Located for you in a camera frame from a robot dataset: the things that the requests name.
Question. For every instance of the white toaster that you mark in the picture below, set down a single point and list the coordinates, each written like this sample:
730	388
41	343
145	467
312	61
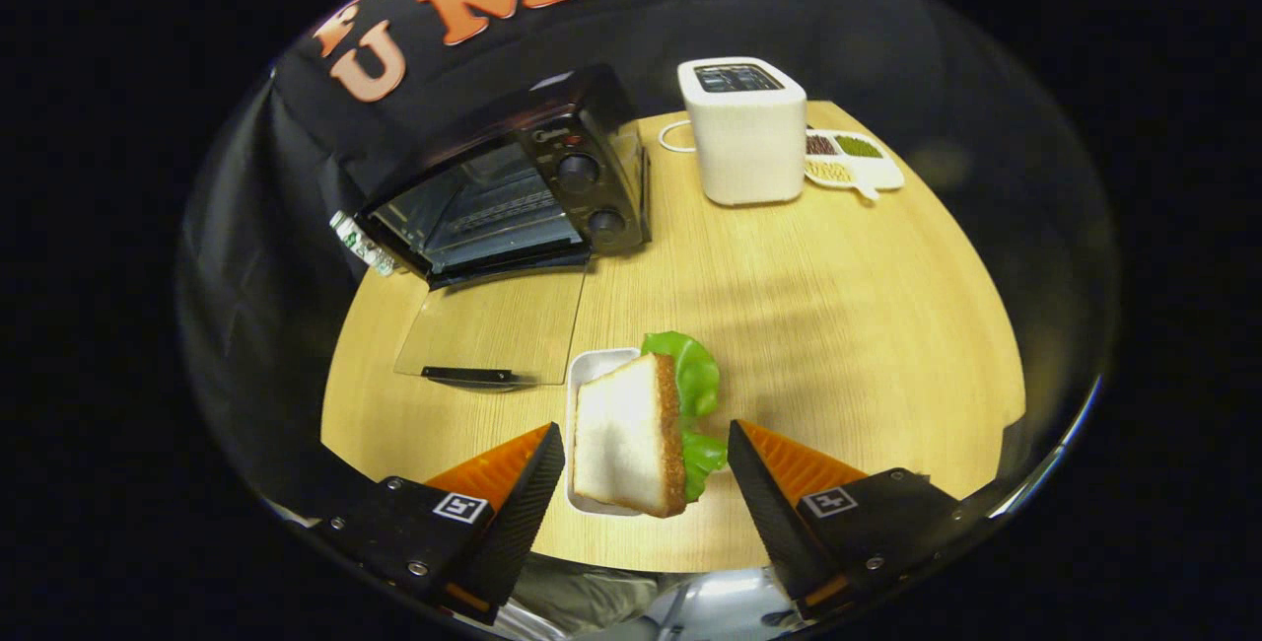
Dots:
749	148

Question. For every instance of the white green printed bottle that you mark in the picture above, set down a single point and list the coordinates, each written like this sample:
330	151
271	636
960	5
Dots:
360	242

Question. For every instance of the white rectangular tray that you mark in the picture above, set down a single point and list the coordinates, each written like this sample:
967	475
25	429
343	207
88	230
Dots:
592	370

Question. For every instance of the toast sandwich with lettuce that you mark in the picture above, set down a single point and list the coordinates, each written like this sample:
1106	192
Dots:
621	434

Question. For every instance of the white divided dish with beans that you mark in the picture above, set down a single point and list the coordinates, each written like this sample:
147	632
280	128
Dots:
858	173

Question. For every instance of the black toaster oven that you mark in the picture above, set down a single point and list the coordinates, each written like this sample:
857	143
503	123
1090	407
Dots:
582	143

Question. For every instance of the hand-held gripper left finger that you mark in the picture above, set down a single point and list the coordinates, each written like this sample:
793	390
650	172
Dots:
523	513

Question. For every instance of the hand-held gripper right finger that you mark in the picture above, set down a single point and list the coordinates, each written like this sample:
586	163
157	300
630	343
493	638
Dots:
774	518

